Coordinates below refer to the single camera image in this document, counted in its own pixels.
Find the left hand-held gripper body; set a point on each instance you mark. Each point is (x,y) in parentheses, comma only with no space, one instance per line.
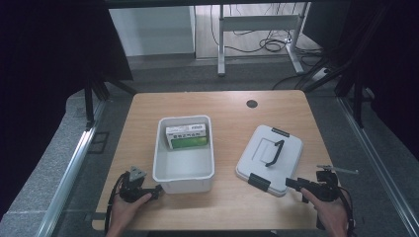
(131,191)

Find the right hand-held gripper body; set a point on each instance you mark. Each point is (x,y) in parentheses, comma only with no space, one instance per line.
(324,189)

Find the white plastic storage bin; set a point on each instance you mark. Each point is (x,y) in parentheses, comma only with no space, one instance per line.
(183,154)

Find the person's left hand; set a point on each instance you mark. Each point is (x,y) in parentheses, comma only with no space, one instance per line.
(126,210)

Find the person's right hand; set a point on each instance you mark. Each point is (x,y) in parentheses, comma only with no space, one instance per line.
(327,212)

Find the green and white carton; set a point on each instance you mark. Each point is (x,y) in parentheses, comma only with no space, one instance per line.
(186,135)

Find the round dark table grommet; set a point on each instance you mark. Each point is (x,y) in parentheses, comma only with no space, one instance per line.
(252,103)

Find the black metal stand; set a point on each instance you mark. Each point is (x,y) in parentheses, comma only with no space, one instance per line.
(94,95)
(357,98)

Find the black curtain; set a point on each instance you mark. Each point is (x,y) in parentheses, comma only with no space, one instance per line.
(388,65)
(49,65)

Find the white cabinet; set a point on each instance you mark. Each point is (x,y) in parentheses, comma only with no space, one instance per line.
(151,31)

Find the black square floor bracket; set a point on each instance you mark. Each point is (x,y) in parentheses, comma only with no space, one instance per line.
(99,142)

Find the aluminium floor rail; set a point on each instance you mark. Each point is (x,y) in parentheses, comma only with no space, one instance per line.
(378,164)
(70,171)

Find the white metal desk frame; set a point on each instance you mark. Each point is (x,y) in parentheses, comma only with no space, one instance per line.
(260,23)

